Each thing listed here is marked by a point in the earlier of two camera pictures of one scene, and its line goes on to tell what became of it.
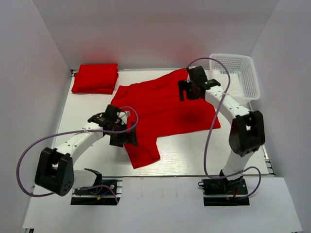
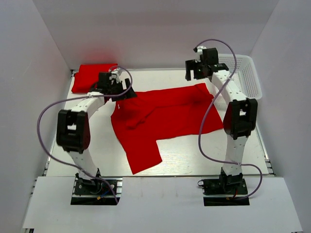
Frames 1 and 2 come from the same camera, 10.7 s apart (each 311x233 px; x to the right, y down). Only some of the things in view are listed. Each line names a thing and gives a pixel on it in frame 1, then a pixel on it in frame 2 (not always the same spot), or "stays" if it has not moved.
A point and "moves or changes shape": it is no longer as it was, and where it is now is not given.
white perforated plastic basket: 243,86 stays
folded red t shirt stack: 96,78 stays
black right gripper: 183,85 -> 191,65
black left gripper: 119,142 -> 130,93
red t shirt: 155,109 moves or changes shape
